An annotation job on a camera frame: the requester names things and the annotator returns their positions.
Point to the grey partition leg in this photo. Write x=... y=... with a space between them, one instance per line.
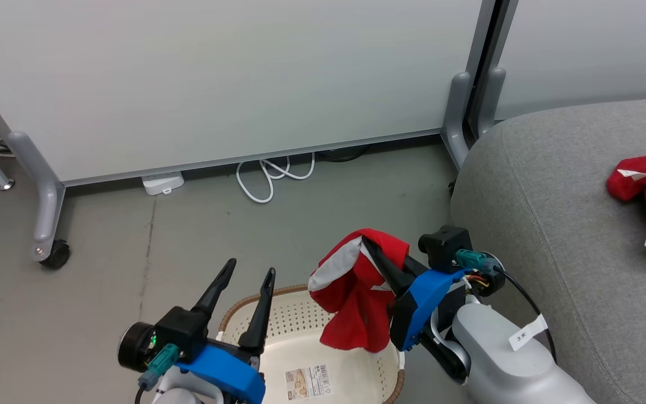
x=45 y=191

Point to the grey partition post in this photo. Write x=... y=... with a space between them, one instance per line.
x=477 y=33

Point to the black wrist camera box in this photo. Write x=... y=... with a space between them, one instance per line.
x=185 y=334
x=443 y=244

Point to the black caster wheel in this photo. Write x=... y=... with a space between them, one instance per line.
x=56 y=255

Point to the left black wrist cylinder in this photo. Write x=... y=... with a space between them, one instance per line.
x=132 y=345

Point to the white power adapter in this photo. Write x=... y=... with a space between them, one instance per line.
x=161 y=183

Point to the cream laundry basket brown rim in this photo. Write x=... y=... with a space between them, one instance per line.
x=289 y=336

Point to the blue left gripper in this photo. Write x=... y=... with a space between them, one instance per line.
x=227 y=373

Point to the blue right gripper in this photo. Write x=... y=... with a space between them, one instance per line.
x=421 y=297

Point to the black wrist cylinder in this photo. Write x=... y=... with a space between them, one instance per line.
x=494 y=280
x=132 y=345

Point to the red and white garment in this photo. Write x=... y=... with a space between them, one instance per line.
x=356 y=314

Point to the printed paper basket label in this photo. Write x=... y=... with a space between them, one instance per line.
x=307 y=381

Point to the grey partition bottom rail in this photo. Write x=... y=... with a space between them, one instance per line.
x=104 y=177

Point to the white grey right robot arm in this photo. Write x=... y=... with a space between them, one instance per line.
x=497 y=359

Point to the grey partition foot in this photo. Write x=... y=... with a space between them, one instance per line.
x=455 y=118
x=491 y=95

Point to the right black wrist cylinder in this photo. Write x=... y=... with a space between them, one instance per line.
x=494 y=280

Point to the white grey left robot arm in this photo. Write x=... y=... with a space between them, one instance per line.
x=180 y=397

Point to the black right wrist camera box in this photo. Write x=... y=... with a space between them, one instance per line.
x=443 y=244

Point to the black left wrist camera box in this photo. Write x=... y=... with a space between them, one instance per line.
x=185 y=334

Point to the grey fabric sofa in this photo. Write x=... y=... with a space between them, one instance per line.
x=570 y=235

